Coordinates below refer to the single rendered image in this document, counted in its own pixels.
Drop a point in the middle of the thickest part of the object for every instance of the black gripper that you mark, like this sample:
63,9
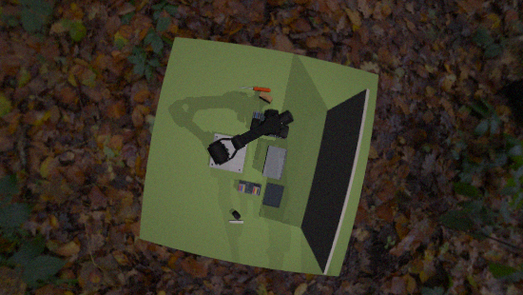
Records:
283,134

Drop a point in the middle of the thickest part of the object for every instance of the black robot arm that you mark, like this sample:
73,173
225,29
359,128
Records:
273,123

